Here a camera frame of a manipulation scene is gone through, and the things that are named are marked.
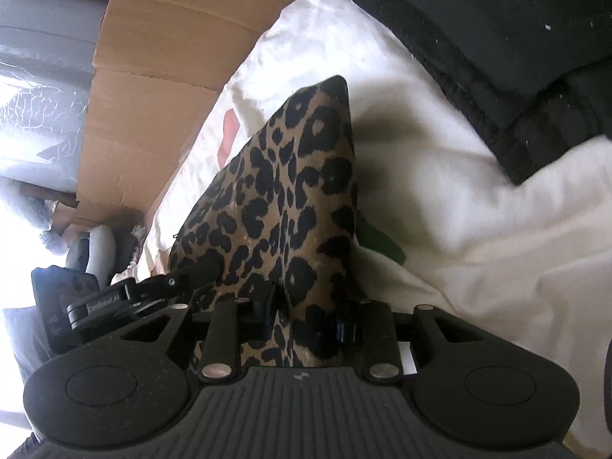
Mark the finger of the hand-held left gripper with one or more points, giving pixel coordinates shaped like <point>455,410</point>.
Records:
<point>124,299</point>

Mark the leopard print garment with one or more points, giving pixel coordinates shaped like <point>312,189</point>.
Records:
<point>287,191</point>

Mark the white printed blanket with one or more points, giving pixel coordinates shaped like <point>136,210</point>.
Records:
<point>478,258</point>

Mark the clear plastic bag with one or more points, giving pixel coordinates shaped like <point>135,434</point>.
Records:
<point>38,138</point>

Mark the brown cardboard box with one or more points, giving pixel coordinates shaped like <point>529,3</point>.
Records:
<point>153,81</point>

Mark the grey upholstered furniture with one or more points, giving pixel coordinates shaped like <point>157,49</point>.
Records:
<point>48,24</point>

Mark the black folded garment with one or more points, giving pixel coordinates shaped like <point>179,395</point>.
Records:
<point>502,38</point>

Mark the grey long-sleeve garment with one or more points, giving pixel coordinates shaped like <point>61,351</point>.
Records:
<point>98,248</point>

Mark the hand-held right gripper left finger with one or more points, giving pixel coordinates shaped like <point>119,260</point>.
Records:
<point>222,334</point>

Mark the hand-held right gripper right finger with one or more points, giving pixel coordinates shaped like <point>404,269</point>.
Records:
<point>345,330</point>

